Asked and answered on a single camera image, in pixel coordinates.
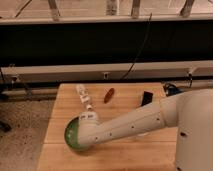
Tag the wooden table board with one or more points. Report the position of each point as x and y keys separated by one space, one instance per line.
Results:
x=154 y=151

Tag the brown sausage-shaped object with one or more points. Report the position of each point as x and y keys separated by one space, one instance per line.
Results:
x=109 y=95

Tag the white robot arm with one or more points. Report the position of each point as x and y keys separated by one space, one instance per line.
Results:
x=191 y=112

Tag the green ceramic bowl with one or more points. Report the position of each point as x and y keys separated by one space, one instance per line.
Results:
x=71 y=135

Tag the grey metal rail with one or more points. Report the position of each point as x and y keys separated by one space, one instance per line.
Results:
x=106 y=72

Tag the black rectangular box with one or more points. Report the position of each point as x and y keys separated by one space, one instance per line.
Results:
x=147 y=98

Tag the clear plastic bottle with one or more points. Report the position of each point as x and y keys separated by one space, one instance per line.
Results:
x=84 y=96

